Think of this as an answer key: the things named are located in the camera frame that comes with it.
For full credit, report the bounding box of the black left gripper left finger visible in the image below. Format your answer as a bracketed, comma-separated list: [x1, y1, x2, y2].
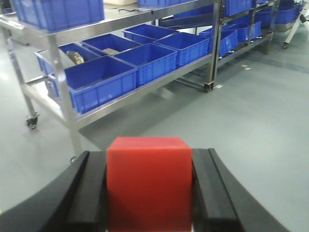
[0, 151, 107, 232]

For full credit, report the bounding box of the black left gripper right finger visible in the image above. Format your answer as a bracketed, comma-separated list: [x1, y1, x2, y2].
[192, 148, 287, 232]

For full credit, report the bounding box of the red cube block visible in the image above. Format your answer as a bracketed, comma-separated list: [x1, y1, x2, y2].
[107, 136, 193, 232]

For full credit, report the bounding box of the blue crate front left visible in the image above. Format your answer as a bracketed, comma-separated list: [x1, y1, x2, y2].
[65, 56, 138, 114]

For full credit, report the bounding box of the steel trolley shelf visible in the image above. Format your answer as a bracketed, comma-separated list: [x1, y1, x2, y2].
[156, 0, 305, 66]
[0, 0, 223, 156]

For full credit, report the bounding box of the blue crate front middle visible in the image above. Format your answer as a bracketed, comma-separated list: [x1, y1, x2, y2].
[114, 43, 177, 87]

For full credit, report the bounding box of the blue crate right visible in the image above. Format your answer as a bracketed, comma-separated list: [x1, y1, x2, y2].
[154, 32, 210, 68]

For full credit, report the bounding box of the blue crate on top shelf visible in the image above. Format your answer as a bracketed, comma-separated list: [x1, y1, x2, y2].
[12, 0, 104, 32]

